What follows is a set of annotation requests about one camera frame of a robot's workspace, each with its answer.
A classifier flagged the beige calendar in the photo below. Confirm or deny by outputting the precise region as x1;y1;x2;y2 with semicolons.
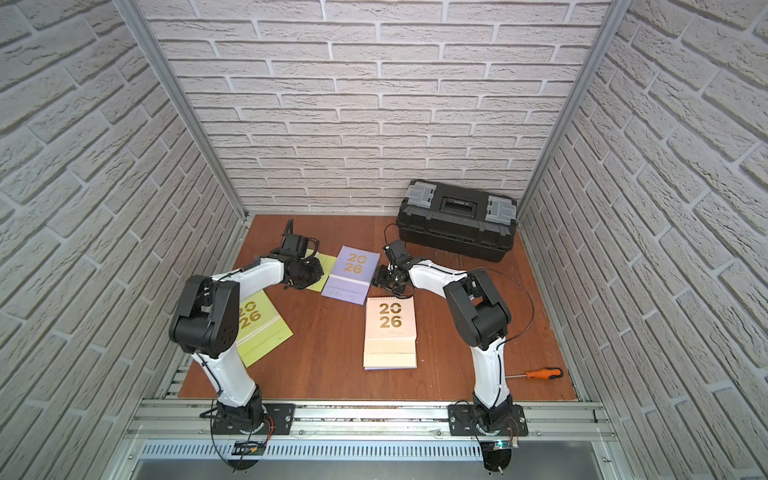
363;297;417;367

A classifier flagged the purple calendar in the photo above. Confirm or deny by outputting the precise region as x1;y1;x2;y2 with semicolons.
364;366;417;371
321;246;380;305

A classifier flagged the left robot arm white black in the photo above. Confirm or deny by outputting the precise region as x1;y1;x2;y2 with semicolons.
169;221;324;433

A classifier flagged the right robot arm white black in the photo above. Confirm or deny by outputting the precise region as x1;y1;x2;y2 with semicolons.
373;240;513;429

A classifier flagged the green calendar far left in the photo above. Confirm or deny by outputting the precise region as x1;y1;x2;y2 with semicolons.
308;253;336;292

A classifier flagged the green calendar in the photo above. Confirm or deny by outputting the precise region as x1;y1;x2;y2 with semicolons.
236;291;293;367
308;253;336;292

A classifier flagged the green calendar near left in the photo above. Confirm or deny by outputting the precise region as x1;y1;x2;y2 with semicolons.
236;291;293;367

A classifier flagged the black grey toolbox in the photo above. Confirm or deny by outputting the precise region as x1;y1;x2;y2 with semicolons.
396;179;517;263

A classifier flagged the orange screwdriver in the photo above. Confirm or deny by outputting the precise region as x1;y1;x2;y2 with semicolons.
505;367;564;380

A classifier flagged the perforated metal grille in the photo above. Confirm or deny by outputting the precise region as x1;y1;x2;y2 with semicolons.
139;440;481;461

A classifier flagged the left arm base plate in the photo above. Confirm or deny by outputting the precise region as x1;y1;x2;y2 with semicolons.
209;401;297;435

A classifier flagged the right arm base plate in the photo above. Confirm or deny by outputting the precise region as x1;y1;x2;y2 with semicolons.
447;399;529;438

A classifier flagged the aluminium rail frame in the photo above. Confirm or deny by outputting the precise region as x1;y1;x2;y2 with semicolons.
125;398;616;445

